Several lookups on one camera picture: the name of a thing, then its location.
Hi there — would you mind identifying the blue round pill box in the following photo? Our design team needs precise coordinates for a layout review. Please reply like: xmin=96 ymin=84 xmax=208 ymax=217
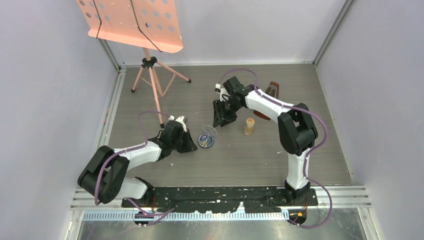
xmin=197 ymin=124 xmax=218 ymax=149

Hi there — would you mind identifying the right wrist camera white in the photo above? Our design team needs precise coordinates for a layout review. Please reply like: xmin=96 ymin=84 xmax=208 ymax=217
xmin=214 ymin=83 xmax=227 ymax=102

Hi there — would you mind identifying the purple cable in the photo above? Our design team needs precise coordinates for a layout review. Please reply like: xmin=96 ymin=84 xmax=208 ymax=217
xmin=218 ymin=68 xmax=333 ymax=230
xmin=94 ymin=110 xmax=176 ymax=228

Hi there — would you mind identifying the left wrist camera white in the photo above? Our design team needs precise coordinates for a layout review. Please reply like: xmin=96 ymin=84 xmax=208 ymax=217
xmin=168 ymin=115 xmax=187 ymax=132

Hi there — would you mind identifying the brown wooden metronome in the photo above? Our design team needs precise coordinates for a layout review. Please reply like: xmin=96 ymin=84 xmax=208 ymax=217
xmin=253 ymin=81 xmax=280 ymax=121

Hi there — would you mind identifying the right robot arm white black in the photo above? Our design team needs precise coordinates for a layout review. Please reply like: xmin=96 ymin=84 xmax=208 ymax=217
xmin=212 ymin=77 xmax=318 ymax=205

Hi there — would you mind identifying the clear pill bottle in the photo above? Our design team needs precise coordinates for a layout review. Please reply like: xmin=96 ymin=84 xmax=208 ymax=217
xmin=243 ymin=118 xmax=255 ymax=136

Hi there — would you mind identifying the aluminium rail frame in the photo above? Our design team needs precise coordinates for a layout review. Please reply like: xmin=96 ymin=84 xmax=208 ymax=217
xmin=86 ymin=66 xmax=127 ymax=189

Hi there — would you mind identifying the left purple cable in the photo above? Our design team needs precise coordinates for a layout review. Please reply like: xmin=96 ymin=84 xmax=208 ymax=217
xmin=94 ymin=110 xmax=176 ymax=228

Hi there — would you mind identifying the pink music stand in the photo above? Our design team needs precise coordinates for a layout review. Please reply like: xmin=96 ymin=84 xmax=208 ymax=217
xmin=76 ymin=0 xmax=191 ymax=112

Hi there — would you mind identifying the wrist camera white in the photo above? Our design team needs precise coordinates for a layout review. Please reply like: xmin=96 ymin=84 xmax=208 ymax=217
xmin=214 ymin=83 xmax=227 ymax=102
xmin=168 ymin=115 xmax=187 ymax=132

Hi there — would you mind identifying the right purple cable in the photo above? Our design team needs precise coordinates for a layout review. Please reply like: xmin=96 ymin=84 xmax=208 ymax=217
xmin=218 ymin=68 xmax=333 ymax=230

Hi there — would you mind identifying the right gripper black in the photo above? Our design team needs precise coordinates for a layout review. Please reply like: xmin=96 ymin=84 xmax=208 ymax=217
xmin=212 ymin=99 xmax=242 ymax=129

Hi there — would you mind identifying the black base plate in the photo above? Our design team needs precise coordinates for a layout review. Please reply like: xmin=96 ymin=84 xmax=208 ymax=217
xmin=121 ymin=186 xmax=318 ymax=214

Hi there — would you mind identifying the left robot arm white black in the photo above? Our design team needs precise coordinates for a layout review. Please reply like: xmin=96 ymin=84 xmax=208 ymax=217
xmin=77 ymin=116 xmax=198 ymax=207

